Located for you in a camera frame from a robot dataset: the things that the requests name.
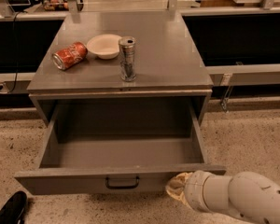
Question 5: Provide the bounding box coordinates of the black object on floor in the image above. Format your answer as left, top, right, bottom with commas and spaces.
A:
0, 190, 27, 224

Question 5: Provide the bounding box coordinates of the red soda can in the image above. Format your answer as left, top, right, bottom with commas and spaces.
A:
52, 42, 88, 71

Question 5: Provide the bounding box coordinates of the white bowl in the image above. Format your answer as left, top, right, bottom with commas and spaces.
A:
87, 35, 121, 60

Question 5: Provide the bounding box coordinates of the grey metal drawer cabinet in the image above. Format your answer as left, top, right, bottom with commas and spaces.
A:
28, 10, 213, 119

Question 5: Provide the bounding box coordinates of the silver tall can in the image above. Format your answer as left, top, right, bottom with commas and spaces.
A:
119, 36, 136, 82

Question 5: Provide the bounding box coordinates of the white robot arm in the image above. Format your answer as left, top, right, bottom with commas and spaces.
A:
165, 171, 280, 224

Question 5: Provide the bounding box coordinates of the black drawer handle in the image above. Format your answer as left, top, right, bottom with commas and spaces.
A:
105, 176, 140, 189

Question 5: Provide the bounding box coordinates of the grey top drawer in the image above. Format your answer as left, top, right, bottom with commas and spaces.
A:
14, 102, 227, 196

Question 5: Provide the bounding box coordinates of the black hanging cable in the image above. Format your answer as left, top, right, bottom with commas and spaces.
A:
7, 10, 21, 94

